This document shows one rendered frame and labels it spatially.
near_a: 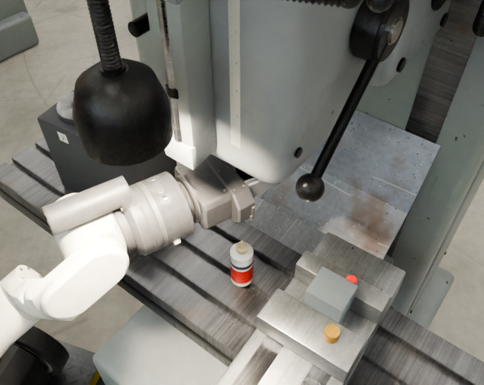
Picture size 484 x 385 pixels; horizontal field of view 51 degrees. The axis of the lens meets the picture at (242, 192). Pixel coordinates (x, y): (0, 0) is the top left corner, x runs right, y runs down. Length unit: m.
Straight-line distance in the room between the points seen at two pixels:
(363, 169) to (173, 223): 0.52
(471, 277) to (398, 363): 1.36
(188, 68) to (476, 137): 0.62
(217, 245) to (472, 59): 0.54
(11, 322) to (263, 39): 0.42
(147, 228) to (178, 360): 0.40
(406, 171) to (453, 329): 1.14
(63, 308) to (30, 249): 1.67
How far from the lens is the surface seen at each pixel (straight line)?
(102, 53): 0.36
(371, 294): 0.81
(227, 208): 0.64
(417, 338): 0.92
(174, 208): 0.61
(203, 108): 0.49
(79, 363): 1.49
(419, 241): 1.17
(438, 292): 1.88
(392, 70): 0.63
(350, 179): 1.05
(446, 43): 0.89
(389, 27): 0.51
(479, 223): 2.41
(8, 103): 3.06
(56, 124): 0.98
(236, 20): 0.43
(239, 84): 0.47
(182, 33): 0.43
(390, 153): 1.01
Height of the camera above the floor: 1.71
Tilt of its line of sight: 48 degrees down
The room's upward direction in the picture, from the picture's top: straight up
